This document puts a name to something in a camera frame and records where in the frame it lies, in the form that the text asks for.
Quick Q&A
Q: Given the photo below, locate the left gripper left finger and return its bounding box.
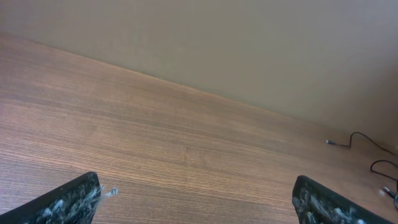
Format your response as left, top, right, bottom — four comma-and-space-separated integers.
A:
1, 172, 102, 224

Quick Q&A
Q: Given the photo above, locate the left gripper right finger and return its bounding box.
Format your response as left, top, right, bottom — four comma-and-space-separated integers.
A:
292, 175, 390, 224

